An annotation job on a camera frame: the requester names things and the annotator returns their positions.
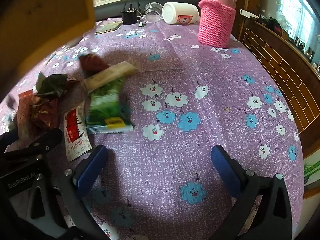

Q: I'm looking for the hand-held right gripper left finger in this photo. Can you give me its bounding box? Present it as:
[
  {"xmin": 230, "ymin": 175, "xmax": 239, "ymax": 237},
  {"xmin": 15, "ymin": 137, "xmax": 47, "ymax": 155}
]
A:
[{"xmin": 25, "ymin": 144, "xmax": 110, "ymax": 240}]

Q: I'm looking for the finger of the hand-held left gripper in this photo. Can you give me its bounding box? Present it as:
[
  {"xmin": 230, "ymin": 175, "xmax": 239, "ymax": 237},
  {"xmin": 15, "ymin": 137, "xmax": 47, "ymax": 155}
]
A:
[
  {"xmin": 0, "ymin": 129, "xmax": 21, "ymax": 153},
  {"xmin": 4, "ymin": 128, "xmax": 63, "ymax": 161}
]

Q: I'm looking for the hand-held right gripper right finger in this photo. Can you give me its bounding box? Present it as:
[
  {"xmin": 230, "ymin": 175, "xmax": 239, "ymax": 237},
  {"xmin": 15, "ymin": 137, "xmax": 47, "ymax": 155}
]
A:
[{"xmin": 211, "ymin": 144, "xmax": 293, "ymax": 240}]

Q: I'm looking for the brown red snack packet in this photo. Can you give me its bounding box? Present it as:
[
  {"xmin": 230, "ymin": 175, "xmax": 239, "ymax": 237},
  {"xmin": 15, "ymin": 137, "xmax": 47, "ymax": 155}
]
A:
[{"xmin": 15, "ymin": 90, "xmax": 38, "ymax": 143}]

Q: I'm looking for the red foil snack packet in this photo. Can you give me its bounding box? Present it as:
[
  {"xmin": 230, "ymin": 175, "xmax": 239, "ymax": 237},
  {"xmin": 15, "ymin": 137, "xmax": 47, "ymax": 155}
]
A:
[{"xmin": 30, "ymin": 96, "xmax": 60, "ymax": 130}]

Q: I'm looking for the white red snack packet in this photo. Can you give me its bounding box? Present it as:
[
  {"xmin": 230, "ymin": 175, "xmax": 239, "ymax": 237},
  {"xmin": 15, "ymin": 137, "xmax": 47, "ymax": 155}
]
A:
[{"xmin": 62, "ymin": 101, "xmax": 92, "ymax": 162}]

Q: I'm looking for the dark green leaf snack packet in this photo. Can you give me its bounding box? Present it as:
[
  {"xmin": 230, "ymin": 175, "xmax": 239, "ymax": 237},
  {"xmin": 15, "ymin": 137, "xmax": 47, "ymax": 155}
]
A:
[{"xmin": 34, "ymin": 72, "xmax": 80, "ymax": 99}]

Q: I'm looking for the white green snack packet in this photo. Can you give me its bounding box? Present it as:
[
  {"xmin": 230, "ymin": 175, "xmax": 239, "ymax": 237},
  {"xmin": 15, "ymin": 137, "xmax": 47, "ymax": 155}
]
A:
[{"xmin": 85, "ymin": 76, "xmax": 134, "ymax": 135}]

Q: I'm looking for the beige snack bar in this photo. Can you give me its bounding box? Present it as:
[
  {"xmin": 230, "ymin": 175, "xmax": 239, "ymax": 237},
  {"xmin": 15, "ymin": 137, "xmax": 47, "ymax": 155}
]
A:
[{"xmin": 82, "ymin": 57, "xmax": 140, "ymax": 95}]

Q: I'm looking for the dark red pyramid snack packet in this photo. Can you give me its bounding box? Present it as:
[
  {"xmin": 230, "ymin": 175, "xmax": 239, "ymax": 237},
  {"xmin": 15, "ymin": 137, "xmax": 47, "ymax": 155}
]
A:
[{"xmin": 79, "ymin": 54, "xmax": 110, "ymax": 78}]

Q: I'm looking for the brown cardboard box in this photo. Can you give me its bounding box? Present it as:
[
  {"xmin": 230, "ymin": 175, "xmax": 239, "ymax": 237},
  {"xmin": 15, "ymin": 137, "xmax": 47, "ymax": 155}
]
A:
[{"xmin": 0, "ymin": 0, "xmax": 96, "ymax": 100}]

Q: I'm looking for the purple floral tablecloth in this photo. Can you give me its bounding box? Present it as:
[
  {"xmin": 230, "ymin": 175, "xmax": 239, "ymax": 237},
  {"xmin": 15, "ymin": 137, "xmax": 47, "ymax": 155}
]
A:
[{"xmin": 0, "ymin": 17, "xmax": 304, "ymax": 240}]

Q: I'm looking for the green white carton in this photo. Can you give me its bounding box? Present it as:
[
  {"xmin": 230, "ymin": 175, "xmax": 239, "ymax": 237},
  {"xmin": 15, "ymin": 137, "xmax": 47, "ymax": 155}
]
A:
[{"xmin": 304, "ymin": 155, "xmax": 320, "ymax": 188}]

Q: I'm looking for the wooden cabinet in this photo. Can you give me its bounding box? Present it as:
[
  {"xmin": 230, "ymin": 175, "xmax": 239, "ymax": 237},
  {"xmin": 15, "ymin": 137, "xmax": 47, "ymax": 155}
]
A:
[{"xmin": 235, "ymin": 0, "xmax": 320, "ymax": 155}]

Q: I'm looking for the flat printed paper packet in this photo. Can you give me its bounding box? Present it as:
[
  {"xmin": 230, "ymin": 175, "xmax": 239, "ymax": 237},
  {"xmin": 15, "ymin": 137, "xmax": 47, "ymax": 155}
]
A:
[{"xmin": 95, "ymin": 21, "xmax": 122, "ymax": 35}]

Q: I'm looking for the black sofa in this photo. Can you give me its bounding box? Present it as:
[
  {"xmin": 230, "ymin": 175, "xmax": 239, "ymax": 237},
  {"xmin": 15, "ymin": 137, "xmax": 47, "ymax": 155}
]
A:
[{"xmin": 94, "ymin": 0, "xmax": 205, "ymax": 22}]

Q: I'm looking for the black plant pot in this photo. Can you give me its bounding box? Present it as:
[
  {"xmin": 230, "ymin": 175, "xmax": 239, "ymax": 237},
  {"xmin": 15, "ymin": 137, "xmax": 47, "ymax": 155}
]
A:
[{"xmin": 122, "ymin": 3, "xmax": 138, "ymax": 25}]

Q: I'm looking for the pink thermos with knit sleeve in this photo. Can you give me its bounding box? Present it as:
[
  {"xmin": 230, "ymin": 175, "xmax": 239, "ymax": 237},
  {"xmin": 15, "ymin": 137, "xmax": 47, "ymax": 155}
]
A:
[{"xmin": 198, "ymin": 0, "xmax": 237, "ymax": 48}]

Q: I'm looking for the white plastic jar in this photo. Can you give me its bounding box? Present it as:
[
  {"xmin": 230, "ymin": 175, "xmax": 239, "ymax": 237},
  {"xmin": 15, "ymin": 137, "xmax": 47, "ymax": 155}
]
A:
[{"xmin": 162, "ymin": 2, "xmax": 200, "ymax": 25}]

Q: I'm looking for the clear plastic cup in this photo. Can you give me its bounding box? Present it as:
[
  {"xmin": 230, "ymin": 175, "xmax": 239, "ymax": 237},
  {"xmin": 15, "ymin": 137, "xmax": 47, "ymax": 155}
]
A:
[{"xmin": 144, "ymin": 2, "xmax": 164, "ymax": 22}]

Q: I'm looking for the window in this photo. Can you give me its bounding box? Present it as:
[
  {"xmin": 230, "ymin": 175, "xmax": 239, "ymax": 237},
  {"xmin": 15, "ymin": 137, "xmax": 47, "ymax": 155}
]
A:
[{"xmin": 280, "ymin": 0, "xmax": 320, "ymax": 43}]

